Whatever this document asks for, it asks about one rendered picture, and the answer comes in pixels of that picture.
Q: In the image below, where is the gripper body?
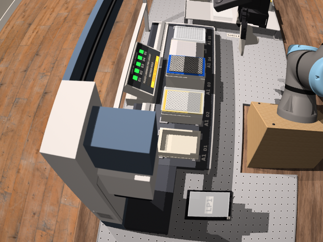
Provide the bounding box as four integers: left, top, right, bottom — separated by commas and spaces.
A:
238, 0, 271, 28

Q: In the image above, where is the light grey rectangular panel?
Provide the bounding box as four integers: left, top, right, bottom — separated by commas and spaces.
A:
188, 192, 230, 217

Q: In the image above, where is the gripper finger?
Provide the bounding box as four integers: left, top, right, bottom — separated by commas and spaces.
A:
239, 15, 259, 56
236, 11, 241, 27

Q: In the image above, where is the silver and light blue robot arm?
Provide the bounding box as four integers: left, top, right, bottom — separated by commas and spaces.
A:
213, 0, 323, 124

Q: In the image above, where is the cream one-well reservoir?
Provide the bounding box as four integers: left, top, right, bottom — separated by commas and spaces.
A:
158, 128, 201, 160

